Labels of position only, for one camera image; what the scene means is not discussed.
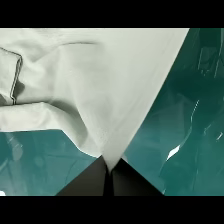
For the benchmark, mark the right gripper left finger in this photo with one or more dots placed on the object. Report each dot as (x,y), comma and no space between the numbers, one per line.
(88,183)

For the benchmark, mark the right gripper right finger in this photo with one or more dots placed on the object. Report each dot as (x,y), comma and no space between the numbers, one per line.
(133,183)

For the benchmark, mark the white shirt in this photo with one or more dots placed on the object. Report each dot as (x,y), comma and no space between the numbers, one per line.
(100,86)

